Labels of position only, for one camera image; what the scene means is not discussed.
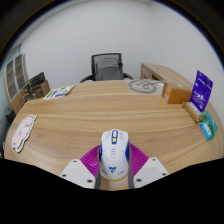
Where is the wooden shelf unit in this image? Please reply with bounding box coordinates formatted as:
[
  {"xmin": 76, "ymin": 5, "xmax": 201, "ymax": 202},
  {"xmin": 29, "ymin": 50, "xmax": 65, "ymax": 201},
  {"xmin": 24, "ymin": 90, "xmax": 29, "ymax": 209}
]
[{"xmin": 3, "ymin": 53, "xmax": 31, "ymax": 116}]

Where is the wooden side desk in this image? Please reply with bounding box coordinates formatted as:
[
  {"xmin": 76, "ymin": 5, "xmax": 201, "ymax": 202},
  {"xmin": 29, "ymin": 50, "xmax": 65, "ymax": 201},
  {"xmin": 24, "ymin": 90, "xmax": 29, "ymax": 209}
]
[{"xmin": 139, "ymin": 63, "xmax": 198, "ymax": 90}]

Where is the green flat box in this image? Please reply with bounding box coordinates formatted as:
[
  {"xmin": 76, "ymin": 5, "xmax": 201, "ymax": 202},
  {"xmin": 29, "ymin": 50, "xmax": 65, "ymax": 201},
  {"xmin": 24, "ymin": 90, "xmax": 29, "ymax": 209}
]
[{"xmin": 202, "ymin": 110, "xmax": 220, "ymax": 136}]

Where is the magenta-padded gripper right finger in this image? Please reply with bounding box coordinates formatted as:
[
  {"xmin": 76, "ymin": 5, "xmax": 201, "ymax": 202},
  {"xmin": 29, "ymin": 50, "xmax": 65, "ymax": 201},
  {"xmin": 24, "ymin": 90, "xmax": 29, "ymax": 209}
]
[{"xmin": 127, "ymin": 143, "xmax": 170, "ymax": 190}]

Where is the yellow flat box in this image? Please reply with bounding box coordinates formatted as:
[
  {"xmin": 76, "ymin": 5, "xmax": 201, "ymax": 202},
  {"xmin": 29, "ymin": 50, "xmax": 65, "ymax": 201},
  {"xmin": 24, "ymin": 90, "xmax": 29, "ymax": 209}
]
[{"xmin": 182, "ymin": 101, "xmax": 204, "ymax": 124}]

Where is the white and blue computer mouse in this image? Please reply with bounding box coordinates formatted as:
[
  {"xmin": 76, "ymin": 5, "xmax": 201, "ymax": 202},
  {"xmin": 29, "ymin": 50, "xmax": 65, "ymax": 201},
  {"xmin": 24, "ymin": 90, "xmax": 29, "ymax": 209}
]
[{"xmin": 98, "ymin": 128, "xmax": 131, "ymax": 182}]

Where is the black mesh office chair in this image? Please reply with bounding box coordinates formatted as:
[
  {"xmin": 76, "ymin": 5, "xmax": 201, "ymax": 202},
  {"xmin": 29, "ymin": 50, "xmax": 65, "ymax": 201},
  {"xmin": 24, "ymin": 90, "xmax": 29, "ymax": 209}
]
[{"xmin": 79, "ymin": 52, "xmax": 134, "ymax": 84}]

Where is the orange-brown cardboard box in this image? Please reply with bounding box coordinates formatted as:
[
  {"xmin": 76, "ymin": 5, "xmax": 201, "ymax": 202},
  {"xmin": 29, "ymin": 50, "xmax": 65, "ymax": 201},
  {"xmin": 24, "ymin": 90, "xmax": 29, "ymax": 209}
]
[{"xmin": 161, "ymin": 82, "xmax": 193, "ymax": 105}]

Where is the large brown cardboard box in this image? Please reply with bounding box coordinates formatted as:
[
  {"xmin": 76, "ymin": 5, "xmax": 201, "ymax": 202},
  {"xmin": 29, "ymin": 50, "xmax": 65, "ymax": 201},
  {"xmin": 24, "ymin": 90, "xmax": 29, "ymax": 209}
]
[{"xmin": 28, "ymin": 71, "xmax": 52, "ymax": 100}]

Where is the pink cartoon-shaped mouse pad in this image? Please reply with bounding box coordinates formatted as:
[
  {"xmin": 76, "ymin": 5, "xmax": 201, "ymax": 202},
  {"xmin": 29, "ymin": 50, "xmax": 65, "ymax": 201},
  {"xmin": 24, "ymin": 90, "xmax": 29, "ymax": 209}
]
[{"xmin": 11, "ymin": 114, "xmax": 38, "ymax": 154}]

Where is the small brown cardboard box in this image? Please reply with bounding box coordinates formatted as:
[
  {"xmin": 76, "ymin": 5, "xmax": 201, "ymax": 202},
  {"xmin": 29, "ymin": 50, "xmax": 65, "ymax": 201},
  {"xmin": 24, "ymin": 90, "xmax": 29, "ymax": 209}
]
[{"xmin": 22, "ymin": 83, "xmax": 33, "ymax": 102}]

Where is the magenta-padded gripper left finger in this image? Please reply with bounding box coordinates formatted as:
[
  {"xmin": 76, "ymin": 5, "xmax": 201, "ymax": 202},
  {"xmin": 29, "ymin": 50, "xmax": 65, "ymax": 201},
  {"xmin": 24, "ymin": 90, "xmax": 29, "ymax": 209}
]
[{"xmin": 59, "ymin": 145, "xmax": 103, "ymax": 190}]

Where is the white and green printed mouse pad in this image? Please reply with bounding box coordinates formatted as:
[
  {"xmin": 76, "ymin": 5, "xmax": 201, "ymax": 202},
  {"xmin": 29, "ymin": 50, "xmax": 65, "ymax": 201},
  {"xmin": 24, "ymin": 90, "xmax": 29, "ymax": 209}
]
[{"xmin": 43, "ymin": 84, "xmax": 76, "ymax": 101}]

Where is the purple retail package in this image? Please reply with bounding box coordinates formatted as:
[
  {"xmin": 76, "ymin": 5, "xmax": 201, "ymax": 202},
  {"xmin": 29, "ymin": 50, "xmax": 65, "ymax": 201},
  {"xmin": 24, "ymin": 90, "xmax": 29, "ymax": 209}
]
[{"xmin": 190, "ymin": 70, "xmax": 214, "ymax": 113}]

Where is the blue flat box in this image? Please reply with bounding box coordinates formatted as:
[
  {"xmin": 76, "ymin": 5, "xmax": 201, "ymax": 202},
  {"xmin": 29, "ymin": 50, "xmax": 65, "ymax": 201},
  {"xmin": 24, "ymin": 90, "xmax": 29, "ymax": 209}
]
[{"xmin": 199, "ymin": 121, "xmax": 214, "ymax": 141}]

